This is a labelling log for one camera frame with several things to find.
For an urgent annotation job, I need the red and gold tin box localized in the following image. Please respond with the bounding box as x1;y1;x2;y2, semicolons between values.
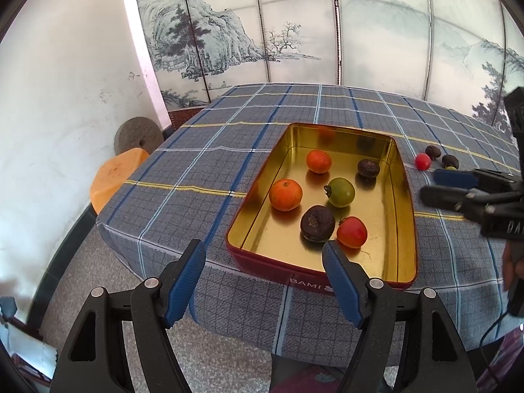
226;123;418;291

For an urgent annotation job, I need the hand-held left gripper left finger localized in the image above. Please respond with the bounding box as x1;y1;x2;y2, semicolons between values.
50;238;206;393

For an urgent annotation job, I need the large dark passion fruit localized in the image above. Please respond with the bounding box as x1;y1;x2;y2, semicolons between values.
300;205;336;242

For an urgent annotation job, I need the landscape painted folding screen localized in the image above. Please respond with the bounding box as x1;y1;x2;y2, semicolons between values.
133;0;524;132

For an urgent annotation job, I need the orange round stool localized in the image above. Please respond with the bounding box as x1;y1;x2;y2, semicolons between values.
90;148;151;215

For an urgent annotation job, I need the large red tomato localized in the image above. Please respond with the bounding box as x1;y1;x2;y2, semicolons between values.
336;216;368;249

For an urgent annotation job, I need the orange tangerine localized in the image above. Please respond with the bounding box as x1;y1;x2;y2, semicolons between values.
269;178;304;212
306;149;332;174

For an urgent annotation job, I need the round grey millstone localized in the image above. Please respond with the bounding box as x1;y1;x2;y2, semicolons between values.
114;117;164;156

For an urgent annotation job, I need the person's right hand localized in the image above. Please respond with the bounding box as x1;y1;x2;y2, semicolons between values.
502;242;524;291

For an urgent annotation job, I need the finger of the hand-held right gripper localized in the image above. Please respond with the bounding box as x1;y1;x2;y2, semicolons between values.
433;167;522;191
420;185;498;224

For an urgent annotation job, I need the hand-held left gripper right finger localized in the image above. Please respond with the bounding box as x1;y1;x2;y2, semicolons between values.
322;241;479;393

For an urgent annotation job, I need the black cable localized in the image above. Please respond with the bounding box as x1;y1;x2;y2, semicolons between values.
479;313;512;371

